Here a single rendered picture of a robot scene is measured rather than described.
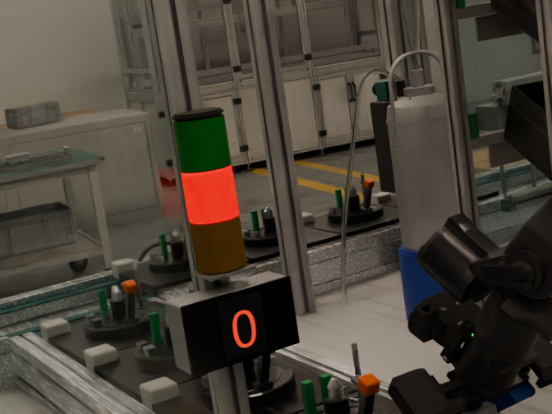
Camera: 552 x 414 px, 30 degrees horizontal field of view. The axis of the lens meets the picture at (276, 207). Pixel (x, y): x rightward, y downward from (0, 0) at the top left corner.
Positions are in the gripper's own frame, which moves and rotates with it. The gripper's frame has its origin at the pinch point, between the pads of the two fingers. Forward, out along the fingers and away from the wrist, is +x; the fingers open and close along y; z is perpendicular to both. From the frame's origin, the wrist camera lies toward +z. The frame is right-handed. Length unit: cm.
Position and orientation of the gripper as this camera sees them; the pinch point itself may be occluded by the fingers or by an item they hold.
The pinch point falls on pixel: (463, 408)
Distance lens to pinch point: 107.9
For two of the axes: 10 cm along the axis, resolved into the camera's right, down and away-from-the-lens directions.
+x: -1.9, 7.1, 6.8
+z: -4.9, -6.7, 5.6
